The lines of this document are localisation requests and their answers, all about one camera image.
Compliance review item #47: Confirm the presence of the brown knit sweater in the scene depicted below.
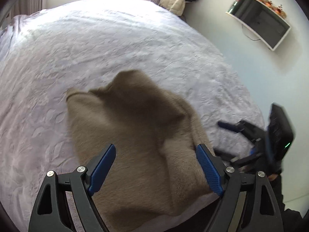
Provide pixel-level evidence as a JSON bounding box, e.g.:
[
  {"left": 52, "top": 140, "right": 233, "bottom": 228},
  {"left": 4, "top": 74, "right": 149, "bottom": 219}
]
[{"left": 66, "top": 70, "right": 216, "bottom": 231}]

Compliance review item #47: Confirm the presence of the right forearm black sleeve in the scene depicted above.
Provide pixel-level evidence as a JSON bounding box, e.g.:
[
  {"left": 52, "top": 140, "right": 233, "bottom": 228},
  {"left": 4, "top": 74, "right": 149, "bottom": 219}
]
[{"left": 267, "top": 173, "right": 309, "bottom": 232}]

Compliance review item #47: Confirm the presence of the person right hand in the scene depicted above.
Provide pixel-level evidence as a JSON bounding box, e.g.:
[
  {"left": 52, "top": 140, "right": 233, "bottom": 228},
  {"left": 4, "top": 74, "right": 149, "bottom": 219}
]
[{"left": 268, "top": 174, "right": 280, "bottom": 182}]

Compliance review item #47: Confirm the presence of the orange flower decoration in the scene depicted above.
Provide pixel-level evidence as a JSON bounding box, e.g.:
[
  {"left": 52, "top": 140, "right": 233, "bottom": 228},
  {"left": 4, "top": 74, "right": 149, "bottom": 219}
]
[{"left": 235, "top": 0, "right": 288, "bottom": 20}]

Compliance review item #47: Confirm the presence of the lavender embossed bedspread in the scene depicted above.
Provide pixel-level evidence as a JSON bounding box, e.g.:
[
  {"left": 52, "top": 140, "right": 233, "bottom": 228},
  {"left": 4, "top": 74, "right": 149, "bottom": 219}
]
[{"left": 1, "top": 0, "right": 264, "bottom": 231}]

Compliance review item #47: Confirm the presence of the pleated curtain left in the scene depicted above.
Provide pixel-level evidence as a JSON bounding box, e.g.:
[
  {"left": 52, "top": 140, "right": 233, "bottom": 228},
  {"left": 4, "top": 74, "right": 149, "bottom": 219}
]
[{"left": 9, "top": 0, "right": 47, "bottom": 18}]

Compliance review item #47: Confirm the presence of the wall mounted television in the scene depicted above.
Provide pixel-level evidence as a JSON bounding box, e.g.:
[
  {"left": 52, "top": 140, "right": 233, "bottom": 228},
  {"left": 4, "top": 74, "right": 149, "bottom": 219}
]
[{"left": 226, "top": 1, "right": 291, "bottom": 51}]

